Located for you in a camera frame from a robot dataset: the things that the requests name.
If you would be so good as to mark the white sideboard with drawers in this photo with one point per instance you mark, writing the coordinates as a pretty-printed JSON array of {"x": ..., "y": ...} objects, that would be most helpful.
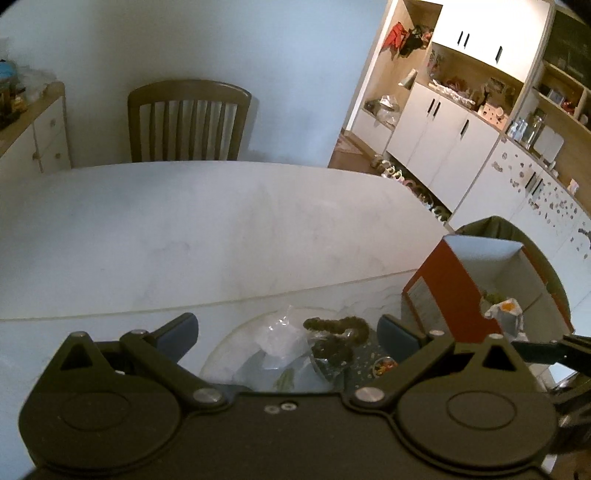
[{"x": 44, "y": 138}]

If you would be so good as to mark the pink white box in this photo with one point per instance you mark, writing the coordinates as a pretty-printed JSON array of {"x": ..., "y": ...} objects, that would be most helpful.
[{"x": 491, "y": 115}]

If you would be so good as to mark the white cabinet with stickers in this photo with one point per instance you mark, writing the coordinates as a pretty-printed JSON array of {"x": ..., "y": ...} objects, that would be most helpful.
[{"x": 521, "y": 207}]

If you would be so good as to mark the wooden wall shelf unit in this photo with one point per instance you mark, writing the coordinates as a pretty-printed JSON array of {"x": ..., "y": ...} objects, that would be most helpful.
[{"x": 561, "y": 106}]

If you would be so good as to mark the white two-door cabinet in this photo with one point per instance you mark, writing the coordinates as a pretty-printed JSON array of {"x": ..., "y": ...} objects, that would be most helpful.
[{"x": 438, "y": 138}]

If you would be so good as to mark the row of shoes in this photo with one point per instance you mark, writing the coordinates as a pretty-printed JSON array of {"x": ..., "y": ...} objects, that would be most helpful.
[{"x": 411, "y": 184}]

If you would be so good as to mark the pile of bags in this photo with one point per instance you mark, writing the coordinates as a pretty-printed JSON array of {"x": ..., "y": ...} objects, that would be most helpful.
[{"x": 383, "y": 108}]

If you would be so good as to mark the white orange wrapper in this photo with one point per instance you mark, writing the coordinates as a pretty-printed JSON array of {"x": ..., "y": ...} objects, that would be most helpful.
[{"x": 505, "y": 314}]

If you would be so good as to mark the wooden slat-back chair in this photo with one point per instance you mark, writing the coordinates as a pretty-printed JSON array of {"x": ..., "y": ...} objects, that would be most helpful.
[{"x": 189, "y": 120}]

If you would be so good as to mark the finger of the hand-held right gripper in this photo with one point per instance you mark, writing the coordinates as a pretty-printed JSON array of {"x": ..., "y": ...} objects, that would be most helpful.
[
  {"x": 540, "y": 351},
  {"x": 575, "y": 399}
]

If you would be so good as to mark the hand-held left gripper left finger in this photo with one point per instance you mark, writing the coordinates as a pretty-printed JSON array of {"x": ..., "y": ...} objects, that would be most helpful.
[{"x": 178, "y": 330}]

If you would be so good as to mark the group of water bottles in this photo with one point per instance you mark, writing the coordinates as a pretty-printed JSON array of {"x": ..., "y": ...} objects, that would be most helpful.
[{"x": 526, "y": 129}]

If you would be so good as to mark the dark hanging garment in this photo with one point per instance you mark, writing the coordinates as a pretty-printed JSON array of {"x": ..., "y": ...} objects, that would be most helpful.
[{"x": 418, "y": 39}]

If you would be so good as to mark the clutter of jars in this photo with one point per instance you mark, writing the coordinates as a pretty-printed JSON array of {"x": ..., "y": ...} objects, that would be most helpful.
[{"x": 11, "y": 92}]

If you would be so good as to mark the patterned door mat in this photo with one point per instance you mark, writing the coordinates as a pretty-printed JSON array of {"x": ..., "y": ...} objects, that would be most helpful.
[{"x": 348, "y": 146}]

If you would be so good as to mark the small colourful trinket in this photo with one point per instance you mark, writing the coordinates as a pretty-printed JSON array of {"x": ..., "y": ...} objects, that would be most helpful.
[{"x": 384, "y": 365}]

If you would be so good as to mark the red cardboard box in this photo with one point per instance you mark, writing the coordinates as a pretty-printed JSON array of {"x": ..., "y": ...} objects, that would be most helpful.
[{"x": 443, "y": 290}]

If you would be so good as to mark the white upper wall cabinet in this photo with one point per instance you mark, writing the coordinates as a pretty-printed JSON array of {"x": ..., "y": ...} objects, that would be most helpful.
[{"x": 485, "y": 37}]

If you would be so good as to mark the red hanging garment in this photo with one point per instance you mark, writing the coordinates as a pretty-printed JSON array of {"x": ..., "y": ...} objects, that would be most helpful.
[{"x": 397, "y": 34}]

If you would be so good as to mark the white rounded board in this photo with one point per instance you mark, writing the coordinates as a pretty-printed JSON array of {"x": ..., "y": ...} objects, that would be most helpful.
[{"x": 549, "y": 143}]

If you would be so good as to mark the clear plastic bag pile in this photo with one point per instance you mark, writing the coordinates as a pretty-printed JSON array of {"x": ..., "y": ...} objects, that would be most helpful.
[{"x": 221, "y": 360}]

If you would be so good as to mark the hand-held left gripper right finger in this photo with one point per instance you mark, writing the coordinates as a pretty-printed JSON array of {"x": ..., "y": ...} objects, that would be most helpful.
[{"x": 395, "y": 332}]

